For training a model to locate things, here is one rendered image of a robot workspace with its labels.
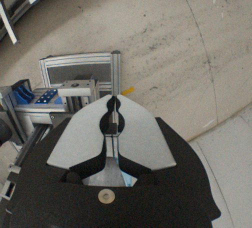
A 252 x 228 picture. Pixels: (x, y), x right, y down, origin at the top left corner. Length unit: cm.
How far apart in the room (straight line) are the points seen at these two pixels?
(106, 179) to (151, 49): 132
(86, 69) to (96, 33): 41
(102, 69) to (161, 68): 67
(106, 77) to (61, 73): 47
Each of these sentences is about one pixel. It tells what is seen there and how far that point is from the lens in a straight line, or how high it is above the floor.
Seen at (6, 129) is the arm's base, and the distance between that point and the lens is 79.
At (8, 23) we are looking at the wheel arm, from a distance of 82.
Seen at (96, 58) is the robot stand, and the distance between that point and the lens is 124.
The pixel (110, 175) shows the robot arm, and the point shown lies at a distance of 40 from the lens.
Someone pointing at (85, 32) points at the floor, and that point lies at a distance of 147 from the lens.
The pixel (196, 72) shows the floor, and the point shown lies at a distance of 176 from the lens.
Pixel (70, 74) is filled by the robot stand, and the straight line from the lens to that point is 137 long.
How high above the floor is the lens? 142
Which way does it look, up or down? 60 degrees down
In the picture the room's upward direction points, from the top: 177 degrees clockwise
